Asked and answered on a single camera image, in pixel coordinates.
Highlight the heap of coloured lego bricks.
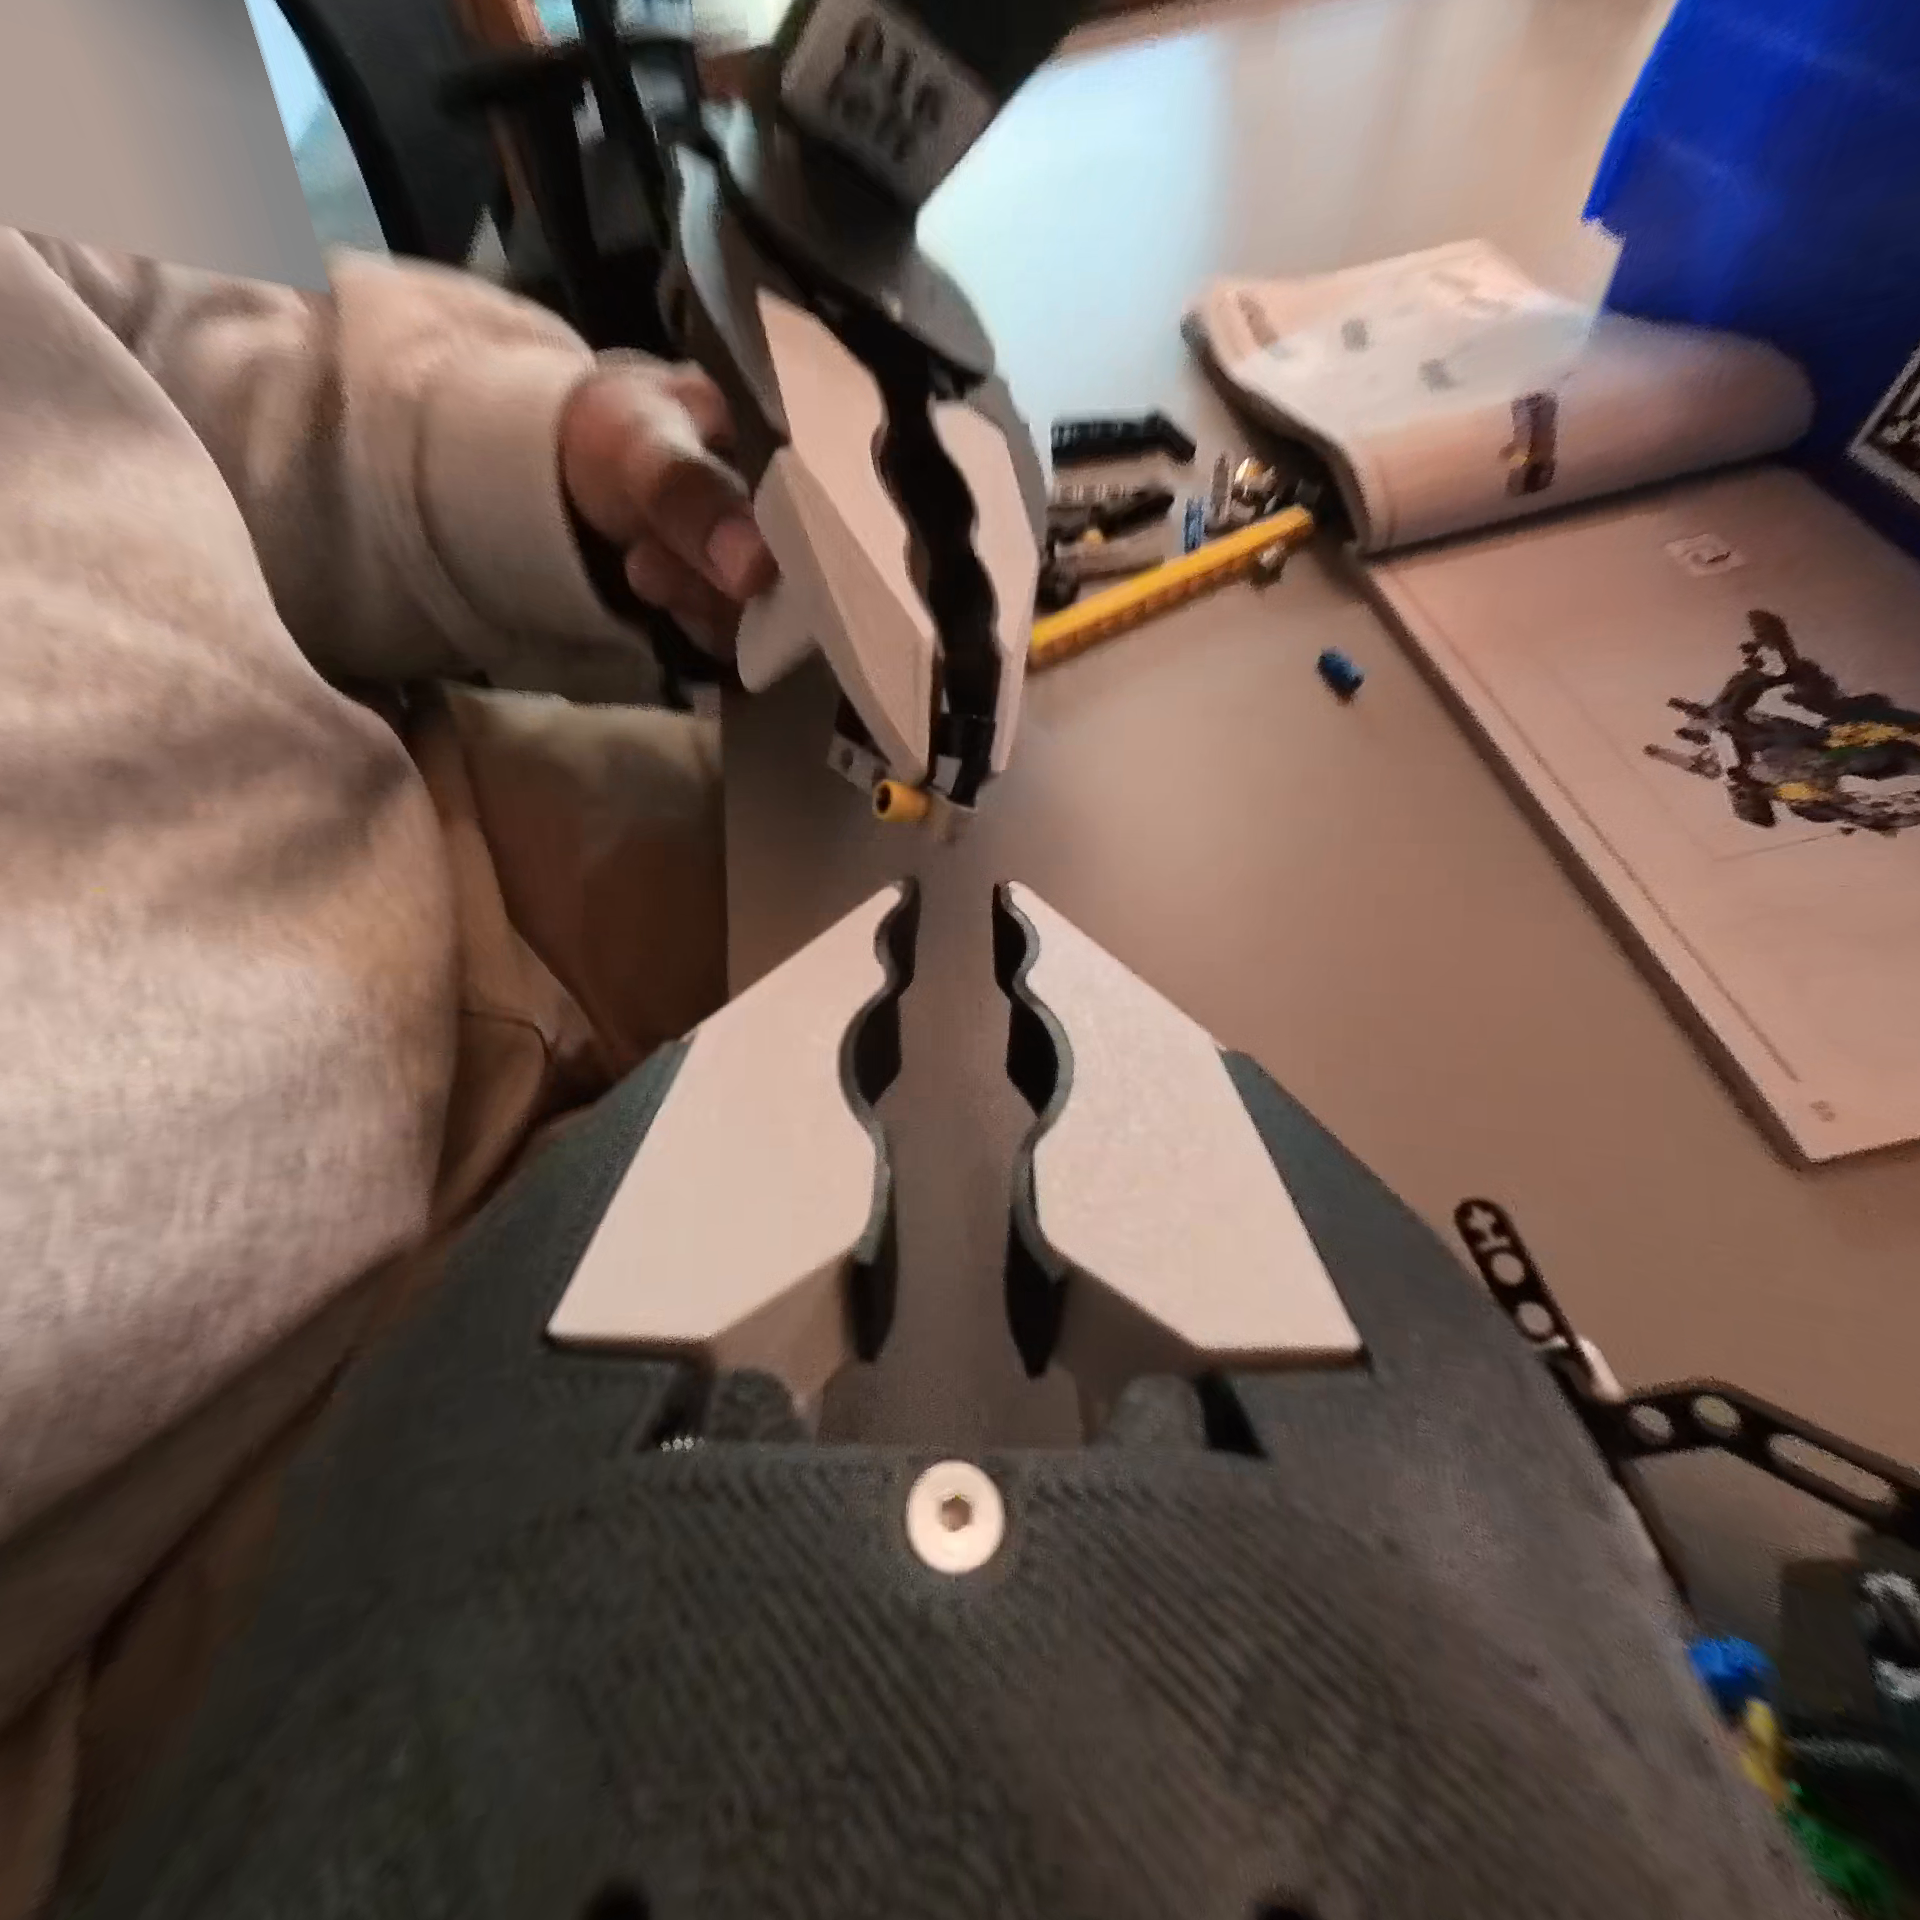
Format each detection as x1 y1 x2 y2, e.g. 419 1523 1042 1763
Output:
1680 1556 1920 1920

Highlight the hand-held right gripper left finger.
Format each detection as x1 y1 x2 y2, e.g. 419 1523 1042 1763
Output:
546 879 923 1419

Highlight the partly built lego model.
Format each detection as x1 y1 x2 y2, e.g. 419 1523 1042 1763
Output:
1451 1198 1920 1555

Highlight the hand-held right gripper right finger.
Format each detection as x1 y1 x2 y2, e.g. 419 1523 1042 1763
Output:
990 880 1366 1426

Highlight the curled paper booklet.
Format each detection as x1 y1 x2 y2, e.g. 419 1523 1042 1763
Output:
1184 241 1817 559

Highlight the person's left forearm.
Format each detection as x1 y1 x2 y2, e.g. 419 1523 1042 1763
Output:
0 225 669 707

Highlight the blue plastic bin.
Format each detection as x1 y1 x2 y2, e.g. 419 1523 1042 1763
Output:
1581 0 1920 559

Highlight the person's left hand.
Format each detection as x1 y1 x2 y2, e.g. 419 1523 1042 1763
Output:
563 360 782 655

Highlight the small grey black lego piece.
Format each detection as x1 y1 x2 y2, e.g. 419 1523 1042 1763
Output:
828 705 1004 812

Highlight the long yellow lego beam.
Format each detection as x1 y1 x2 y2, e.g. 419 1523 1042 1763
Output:
1027 504 1318 672

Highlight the flat lego instruction booklet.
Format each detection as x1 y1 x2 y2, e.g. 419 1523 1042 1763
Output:
1357 465 1920 1168

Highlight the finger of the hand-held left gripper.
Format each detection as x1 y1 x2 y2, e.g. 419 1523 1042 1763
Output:
755 289 955 775
938 382 1052 812

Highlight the pile of loose lego pieces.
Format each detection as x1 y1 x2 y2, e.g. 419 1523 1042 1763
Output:
1040 408 1328 608

